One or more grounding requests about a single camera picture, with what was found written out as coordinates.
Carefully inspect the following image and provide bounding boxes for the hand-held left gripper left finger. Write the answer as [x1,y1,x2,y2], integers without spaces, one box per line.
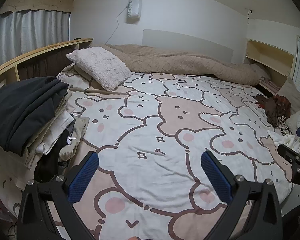
[17,151,100,240]

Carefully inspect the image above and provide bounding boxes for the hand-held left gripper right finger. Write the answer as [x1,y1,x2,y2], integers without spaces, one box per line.
[201,151,284,240]

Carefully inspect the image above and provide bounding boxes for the white garment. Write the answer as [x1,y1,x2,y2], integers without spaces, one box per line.
[267,129,300,156]

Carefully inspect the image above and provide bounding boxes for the brown and red clothes pile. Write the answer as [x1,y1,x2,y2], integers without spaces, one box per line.
[252,94,292,128]

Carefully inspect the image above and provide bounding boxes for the stack of light folded clothes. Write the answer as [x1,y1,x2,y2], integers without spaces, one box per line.
[0,90,90,190]

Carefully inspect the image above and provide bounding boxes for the beige cushion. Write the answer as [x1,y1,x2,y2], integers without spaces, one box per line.
[277,76,300,115]

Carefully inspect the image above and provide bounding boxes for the pink striped folded cloth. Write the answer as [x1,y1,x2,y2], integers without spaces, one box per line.
[259,77,281,96]

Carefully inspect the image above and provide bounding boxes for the bear printed bed sheet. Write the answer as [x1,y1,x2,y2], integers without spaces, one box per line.
[0,64,294,240]

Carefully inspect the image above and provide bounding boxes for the dark grey garment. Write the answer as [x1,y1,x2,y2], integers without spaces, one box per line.
[0,76,69,155]

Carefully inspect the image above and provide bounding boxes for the fluffy pale pillow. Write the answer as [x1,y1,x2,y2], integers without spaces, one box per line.
[66,48,132,92]

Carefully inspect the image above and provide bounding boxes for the dark brown cloth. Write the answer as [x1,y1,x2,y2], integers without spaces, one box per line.
[17,52,74,80]

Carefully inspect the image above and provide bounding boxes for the beige blanket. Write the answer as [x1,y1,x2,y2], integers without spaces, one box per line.
[90,44,272,85]

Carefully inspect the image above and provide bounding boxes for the wooden bedside shelf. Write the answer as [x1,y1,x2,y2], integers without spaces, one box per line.
[0,38,93,90]

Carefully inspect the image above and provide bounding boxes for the white curtain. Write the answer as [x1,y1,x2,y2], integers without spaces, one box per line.
[0,9,70,72]

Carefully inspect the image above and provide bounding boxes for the thin grey cable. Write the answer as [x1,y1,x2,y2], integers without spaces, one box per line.
[106,4,128,45]

